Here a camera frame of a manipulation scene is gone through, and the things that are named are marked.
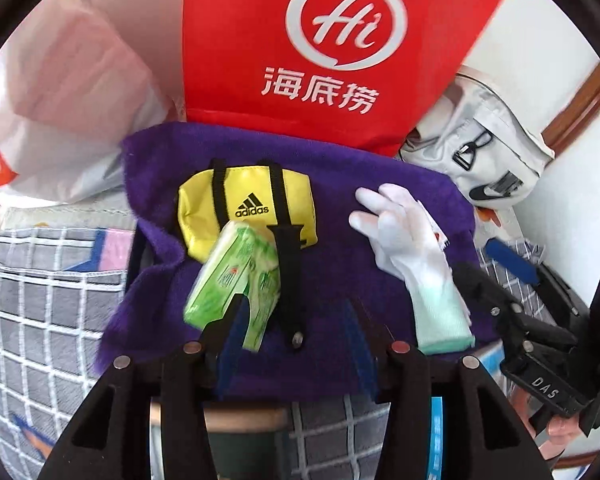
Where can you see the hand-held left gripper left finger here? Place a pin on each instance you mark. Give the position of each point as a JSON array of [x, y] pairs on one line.
[[230, 355]]

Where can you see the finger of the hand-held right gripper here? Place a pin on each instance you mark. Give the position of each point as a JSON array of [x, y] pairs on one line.
[[512, 262], [490, 305]]

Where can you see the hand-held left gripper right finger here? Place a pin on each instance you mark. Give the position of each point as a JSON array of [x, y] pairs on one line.
[[360, 360]]

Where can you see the green tissue packet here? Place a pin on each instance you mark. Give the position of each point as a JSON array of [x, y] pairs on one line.
[[225, 275]]

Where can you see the pair of white gloves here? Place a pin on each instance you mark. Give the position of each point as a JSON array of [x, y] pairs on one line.
[[410, 240]]

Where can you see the yellow mini duffel bag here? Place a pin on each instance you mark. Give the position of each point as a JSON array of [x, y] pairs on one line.
[[200, 210]]

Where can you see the person's right hand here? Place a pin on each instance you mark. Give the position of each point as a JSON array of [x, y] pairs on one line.
[[560, 435]]

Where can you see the purple towel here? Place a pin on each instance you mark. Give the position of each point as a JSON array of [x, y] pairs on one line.
[[340, 270]]

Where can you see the dark green box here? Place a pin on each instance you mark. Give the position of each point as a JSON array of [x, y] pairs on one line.
[[240, 455]]

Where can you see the grey waist bag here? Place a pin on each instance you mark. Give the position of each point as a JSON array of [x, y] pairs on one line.
[[495, 130]]

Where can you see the grey checked cloth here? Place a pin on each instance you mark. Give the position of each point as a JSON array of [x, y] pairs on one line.
[[40, 310]]

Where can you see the red paper bag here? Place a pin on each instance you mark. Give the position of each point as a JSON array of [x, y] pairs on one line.
[[240, 60]]

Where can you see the white plastic shopping bag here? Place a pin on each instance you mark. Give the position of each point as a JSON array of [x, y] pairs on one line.
[[70, 85]]

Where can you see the wooden door frame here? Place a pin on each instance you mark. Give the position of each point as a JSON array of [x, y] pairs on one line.
[[580, 105]]

